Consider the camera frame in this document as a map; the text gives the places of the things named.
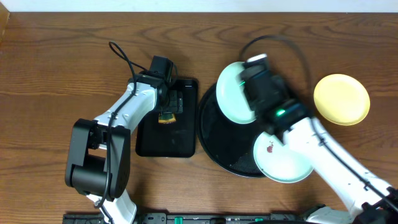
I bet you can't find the yellow plate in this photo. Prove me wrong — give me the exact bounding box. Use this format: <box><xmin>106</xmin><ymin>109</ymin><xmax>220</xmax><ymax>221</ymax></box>
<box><xmin>313</xmin><ymin>74</ymin><xmax>371</xmax><ymax>126</ymax></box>

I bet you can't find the light green plate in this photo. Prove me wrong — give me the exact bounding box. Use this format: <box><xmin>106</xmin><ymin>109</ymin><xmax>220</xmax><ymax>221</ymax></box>
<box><xmin>216</xmin><ymin>62</ymin><xmax>256</xmax><ymax>124</ymax></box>
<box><xmin>253</xmin><ymin>132</ymin><xmax>313</xmax><ymax>184</ymax></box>

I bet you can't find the yellow sponge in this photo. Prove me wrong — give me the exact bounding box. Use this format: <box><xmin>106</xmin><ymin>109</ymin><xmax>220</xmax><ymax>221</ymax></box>
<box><xmin>158</xmin><ymin>113</ymin><xmax>176</xmax><ymax>124</ymax></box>

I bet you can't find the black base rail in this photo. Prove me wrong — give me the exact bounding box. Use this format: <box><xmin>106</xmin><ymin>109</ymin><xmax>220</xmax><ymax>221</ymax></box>
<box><xmin>62</xmin><ymin>213</ymin><xmax>307</xmax><ymax>224</ymax></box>

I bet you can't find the round black tray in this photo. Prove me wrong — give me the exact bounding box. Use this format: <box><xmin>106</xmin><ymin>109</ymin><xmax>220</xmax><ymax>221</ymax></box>
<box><xmin>197</xmin><ymin>85</ymin><xmax>265</xmax><ymax>178</ymax></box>

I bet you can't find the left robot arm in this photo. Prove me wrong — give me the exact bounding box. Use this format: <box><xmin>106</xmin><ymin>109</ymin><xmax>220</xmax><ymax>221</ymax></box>
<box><xmin>65</xmin><ymin>72</ymin><xmax>182</xmax><ymax>223</ymax></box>

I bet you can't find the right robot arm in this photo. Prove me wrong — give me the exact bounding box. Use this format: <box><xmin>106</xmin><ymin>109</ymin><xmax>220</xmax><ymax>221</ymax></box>
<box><xmin>238</xmin><ymin>66</ymin><xmax>397</xmax><ymax>223</ymax></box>

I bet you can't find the rectangular black tray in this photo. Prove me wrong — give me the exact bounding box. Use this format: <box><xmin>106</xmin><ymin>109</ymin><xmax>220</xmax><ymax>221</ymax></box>
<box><xmin>135</xmin><ymin>79</ymin><xmax>198</xmax><ymax>158</ymax></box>

